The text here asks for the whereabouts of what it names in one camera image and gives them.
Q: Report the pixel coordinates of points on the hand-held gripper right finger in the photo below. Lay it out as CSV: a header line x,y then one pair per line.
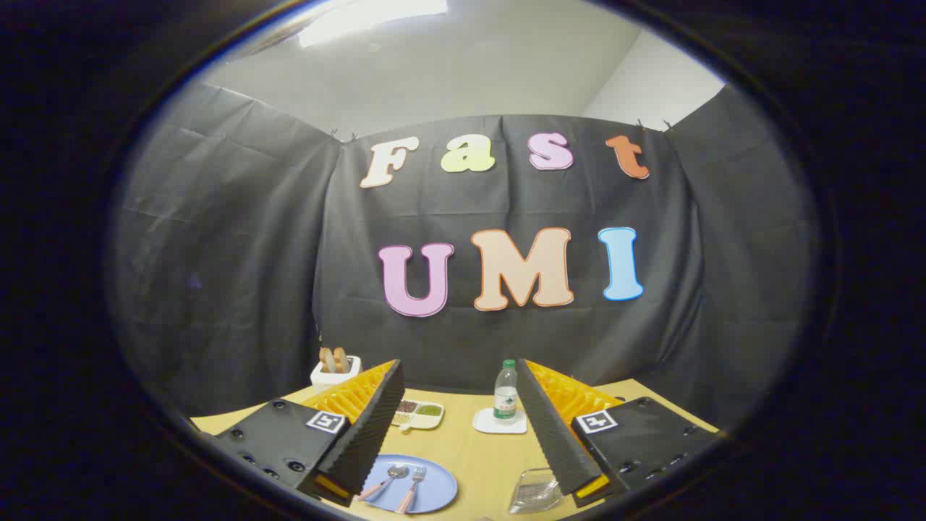
x,y
553,434

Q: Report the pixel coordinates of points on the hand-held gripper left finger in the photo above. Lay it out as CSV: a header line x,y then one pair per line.
x,y
365,441

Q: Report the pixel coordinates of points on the pile of yellow beans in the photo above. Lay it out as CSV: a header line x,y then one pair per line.
x,y
403,418

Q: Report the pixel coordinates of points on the pile of dark beans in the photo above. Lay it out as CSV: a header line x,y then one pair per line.
x,y
408,406

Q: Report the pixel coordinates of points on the clear green-capped water bottle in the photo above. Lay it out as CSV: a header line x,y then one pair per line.
x,y
506,394

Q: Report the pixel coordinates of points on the white divided dish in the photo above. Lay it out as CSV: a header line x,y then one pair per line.
x,y
428,421

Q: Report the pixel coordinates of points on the white square coaster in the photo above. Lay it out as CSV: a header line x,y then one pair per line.
x,y
485,425

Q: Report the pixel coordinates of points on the pile of green beans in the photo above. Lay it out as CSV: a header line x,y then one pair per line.
x,y
429,410

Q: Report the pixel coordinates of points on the white toaster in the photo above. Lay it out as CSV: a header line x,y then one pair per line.
x,y
329,379

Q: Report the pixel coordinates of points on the brown toast slice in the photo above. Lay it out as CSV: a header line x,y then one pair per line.
x,y
341,360
326,360

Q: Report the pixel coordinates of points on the blue round plate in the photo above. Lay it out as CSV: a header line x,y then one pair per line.
x,y
438,492

